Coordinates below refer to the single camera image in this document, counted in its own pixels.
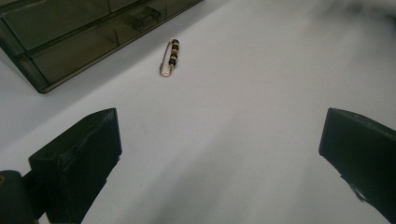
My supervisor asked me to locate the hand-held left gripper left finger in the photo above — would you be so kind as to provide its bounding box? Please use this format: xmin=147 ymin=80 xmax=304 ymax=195
xmin=28 ymin=107 xmax=123 ymax=224

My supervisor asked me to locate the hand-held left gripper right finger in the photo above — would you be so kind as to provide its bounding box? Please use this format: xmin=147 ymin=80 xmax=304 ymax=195
xmin=318 ymin=107 xmax=396 ymax=224

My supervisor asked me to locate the smoky transparent drawer box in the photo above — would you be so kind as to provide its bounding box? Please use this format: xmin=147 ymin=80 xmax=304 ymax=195
xmin=0 ymin=0 xmax=205 ymax=94

